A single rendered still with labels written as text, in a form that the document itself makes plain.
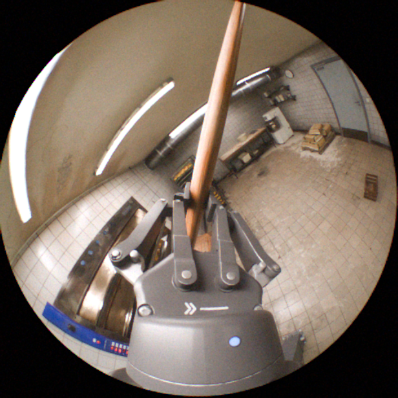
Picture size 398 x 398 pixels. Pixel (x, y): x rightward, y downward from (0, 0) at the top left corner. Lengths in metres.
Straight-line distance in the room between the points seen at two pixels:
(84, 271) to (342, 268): 2.87
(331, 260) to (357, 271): 0.51
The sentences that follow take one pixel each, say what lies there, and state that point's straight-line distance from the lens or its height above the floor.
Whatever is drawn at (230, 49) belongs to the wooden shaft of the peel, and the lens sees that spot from 0.24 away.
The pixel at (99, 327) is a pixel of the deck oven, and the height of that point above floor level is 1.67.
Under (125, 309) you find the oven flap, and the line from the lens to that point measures 1.40.
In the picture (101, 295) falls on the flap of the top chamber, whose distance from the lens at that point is 1.34.
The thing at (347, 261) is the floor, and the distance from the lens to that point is 2.14.
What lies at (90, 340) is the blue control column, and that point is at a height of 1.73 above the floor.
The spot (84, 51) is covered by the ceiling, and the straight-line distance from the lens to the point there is 0.68.
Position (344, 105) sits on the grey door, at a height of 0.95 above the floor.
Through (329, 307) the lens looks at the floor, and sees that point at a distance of 2.02.
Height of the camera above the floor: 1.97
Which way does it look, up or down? 19 degrees down
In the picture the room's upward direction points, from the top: 44 degrees counter-clockwise
